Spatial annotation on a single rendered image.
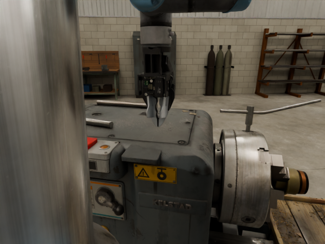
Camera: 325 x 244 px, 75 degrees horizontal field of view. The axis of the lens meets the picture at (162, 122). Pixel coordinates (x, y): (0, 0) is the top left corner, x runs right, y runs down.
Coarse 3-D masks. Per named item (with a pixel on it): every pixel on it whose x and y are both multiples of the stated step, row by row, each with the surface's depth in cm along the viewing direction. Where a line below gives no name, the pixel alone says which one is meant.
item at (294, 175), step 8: (288, 168) 70; (296, 176) 67; (304, 176) 67; (272, 184) 73; (280, 184) 68; (288, 184) 66; (296, 184) 66; (304, 184) 66; (288, 192) 68; (296, 192) 67; (304, 192) 67
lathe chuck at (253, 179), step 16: (240, 144) 64; (256, 144) 63; (240, 160) 60; (256, 160) 60; (240, 176) 59; (256, 176) 58; (240, 192) 59; (256, 192) 58; (240, 208) 60; (256, 208) 59; (240, 224) 65; (256, 224) 62
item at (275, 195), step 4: (272, 188) 72; (272, 192) 69; (276, 192) 69; (280, 192) 69; (272, 196) 69; (276, 196) 69; (280, 196) 69; (272, 200) 69; (276, 200) 69; (272, 204) 69; (276, 204) 69; (268, 208) 69; (272, 208) 69; (276, 208) 69; (268, 212) 69; (268, 216) 69; (268, 220) 69
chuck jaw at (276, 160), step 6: (258, 156) 61; (264, 156) 61; (270, 156) 62; (276, 156) 62; (264, 162) 60; (270, 162) 61; (276, 162) 61; (282, 162) 61; (276, 168) 61; (282, 168) 64; (276, 174) 64; (282, 174) 64; (288, 174) 66; (276, 180) 68; (282, 180) 67; (288, 180) 66
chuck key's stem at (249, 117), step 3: (249, 108) 69; (252, 108) 69; (249, 111) 69; (252, 111) 69; (246, 114) 70; (249, 114) 69; (252, 114) 69; (246, 117) 70; (249, 117) 69; (252, 117) 69; (246, 120) 70; (249, 120) 69; (246, 123) 70; (249, 123) 70; (246, 126) 71; (249, 126) 70; (246, 129) 71; (249, 129) 70
